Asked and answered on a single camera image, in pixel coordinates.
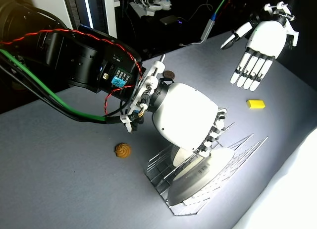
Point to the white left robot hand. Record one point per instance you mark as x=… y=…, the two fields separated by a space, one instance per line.
x=267 y=38

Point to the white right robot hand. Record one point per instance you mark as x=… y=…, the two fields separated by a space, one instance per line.
x=183 y=115

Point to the plain white plate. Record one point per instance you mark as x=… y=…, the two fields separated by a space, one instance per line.
x=195 y=191

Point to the brown round cookie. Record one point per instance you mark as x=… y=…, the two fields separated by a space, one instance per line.
x=170 y=74

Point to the yellow rectangular block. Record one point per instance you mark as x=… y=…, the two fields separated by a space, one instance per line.
x=256 y=104

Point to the orange swirl cookie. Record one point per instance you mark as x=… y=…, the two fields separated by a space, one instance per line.
x=123 y=150

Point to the grey power bank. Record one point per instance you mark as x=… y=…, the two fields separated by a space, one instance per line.
x=169 y=20

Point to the white robot part on bench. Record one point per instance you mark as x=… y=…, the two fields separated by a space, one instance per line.
x=153 y=3

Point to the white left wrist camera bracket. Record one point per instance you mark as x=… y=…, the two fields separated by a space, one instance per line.
x=292 y=33

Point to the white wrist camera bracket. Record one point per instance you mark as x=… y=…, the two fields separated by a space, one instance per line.
x=292 y=33
x=146 y=87

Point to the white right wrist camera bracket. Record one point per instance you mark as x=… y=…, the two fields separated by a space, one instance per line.
x=146 y=87

